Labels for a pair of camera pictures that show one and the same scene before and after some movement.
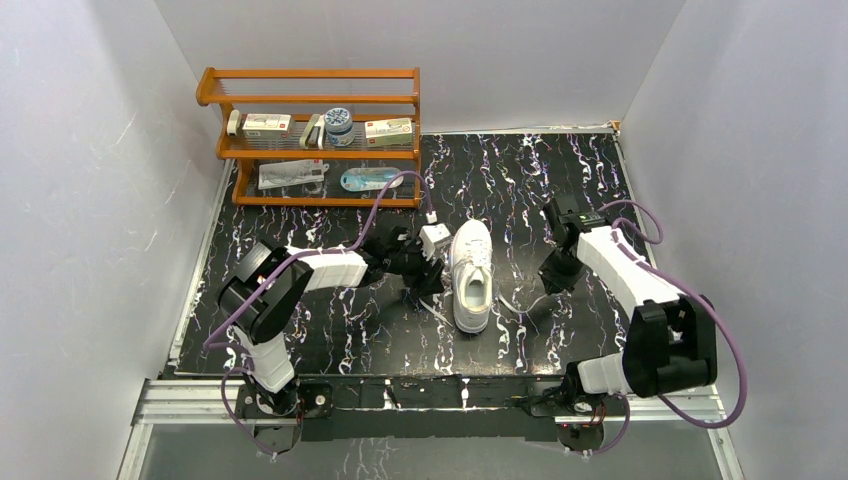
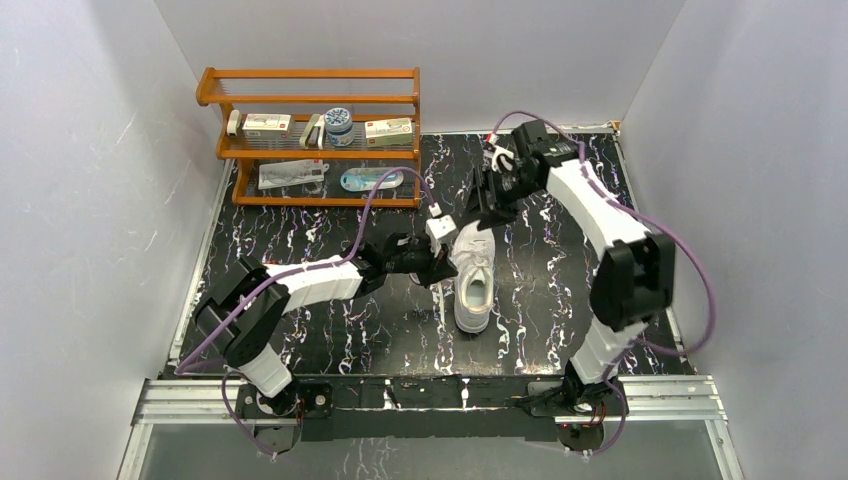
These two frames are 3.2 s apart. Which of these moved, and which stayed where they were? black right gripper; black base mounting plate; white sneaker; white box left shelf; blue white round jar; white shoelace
Moved: white shoelace; black right gripper
Stayed: black base mounting plate; white sneaker; blue white round jar; white box left shelf
